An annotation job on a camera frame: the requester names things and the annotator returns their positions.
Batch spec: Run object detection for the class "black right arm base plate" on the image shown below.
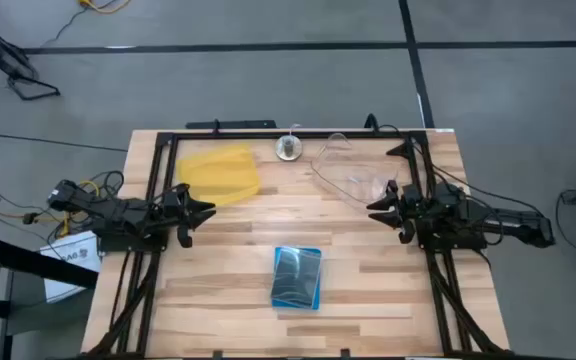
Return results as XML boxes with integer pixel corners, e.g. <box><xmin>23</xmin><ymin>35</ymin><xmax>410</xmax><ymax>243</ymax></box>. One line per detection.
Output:
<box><xmin>415</xmin><ymin>219</ymin><xmax>489</xmax><ymax>251</ymax></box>

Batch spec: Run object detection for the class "yellow coiled floor cable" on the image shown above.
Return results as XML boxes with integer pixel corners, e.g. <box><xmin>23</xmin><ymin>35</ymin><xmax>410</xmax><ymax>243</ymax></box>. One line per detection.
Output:
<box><xmin>77</xmin><ymin>0</ymin><xmax>132</xmax><ymax>15</ymax></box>

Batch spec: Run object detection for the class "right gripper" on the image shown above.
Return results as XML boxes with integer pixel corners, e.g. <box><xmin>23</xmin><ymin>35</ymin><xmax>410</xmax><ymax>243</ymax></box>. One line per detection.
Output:
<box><xmin>366</xmin><ymin>179</ymin><xmax>429</xmax><ymax>246</ymax></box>

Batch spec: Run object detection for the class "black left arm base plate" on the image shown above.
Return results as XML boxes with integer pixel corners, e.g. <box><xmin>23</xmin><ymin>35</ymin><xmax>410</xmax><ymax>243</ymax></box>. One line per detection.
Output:
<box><xmin>96</xmin><ymin>232</ymin><xmax>169</xmax><ymax>254</ymax></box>

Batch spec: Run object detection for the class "black aluminium table frame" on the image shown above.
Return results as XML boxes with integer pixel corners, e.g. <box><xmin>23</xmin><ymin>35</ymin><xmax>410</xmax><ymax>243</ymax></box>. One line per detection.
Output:
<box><xmin>81</xmin><ymin>127</ymin><xmax>517</xmax><ymax>360</ymax></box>

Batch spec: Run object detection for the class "yellow translucent plastic bin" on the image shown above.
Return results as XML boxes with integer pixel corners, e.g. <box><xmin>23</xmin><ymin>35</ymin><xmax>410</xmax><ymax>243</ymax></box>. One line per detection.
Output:
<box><xmin>175</xmin><ymin>143</ymin><xmax>262</xmax><ymax>207</ymax></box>

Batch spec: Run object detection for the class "blue Blu-ray case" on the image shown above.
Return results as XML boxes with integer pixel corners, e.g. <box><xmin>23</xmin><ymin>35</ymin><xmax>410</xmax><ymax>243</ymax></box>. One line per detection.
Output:
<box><xmin>270</xmin><ymin>245</ymin><xmax>323</xmax><ymax>311</ymax></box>

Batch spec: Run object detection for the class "white cardboard box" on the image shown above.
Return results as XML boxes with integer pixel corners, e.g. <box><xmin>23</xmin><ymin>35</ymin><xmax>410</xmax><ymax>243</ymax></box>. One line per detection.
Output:
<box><xmin>39</xmin><ymin>229</ymin><xmax>103</xmax><ymax>304</ymax></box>

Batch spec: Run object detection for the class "clear CD jewel case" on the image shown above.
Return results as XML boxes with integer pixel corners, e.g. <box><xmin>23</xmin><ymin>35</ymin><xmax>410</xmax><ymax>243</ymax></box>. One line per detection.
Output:
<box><xmin>270</xmin><ymin>247</ymin><xmax>322</xmax><ymax>309</ymax></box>

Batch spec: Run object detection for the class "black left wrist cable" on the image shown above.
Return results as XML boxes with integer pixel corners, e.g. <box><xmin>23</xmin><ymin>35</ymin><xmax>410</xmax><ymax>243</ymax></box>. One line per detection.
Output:
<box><xmin>87</xmin><ymin>169</ymin><xmax>126</xmax><ymax>201</ymax></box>

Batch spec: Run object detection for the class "black desk beam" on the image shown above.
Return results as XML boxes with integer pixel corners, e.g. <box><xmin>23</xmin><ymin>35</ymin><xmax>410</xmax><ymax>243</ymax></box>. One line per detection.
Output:
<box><xmin>0</xmin><ymin>234</ymin><xmax>100</xmax><ymax>290</ymax></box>

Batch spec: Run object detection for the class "thin straight black floor cable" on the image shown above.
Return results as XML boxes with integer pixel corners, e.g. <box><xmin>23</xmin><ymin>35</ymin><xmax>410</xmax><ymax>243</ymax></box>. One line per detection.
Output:
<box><xmin>0</xmin><ymin>132</ymin><xmax>129</xmax><ymax>152</ymax></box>

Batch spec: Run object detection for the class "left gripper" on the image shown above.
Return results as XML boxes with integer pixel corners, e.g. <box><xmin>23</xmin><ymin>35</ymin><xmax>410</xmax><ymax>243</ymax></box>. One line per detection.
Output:
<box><xmin>160</xmin><ymin>183</ymin><xmax>218</xmax><ymax>249</ymax></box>

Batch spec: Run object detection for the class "clear plastic bin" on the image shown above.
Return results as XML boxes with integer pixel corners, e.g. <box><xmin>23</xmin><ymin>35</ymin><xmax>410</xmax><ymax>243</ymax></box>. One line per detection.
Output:
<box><xmin>310</xmin><ymin>132</ymin><xmax>400</xmax><ymax>211</ymax></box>

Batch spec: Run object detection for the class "black power strip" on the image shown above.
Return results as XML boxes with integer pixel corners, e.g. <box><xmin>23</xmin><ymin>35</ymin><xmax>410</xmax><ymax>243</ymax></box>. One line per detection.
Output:
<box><xmin>185</xmin><ymin>119</ymin><xmax>278</xmax><ymax>130</ymax></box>

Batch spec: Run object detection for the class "yellow and orange cable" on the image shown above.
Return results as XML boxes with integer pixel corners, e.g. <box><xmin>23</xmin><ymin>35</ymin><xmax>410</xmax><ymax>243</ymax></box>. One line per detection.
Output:
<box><xmin>0</xmin><ymin>179</ymin><xmax>102</xmax><ymax>239</ymax></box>

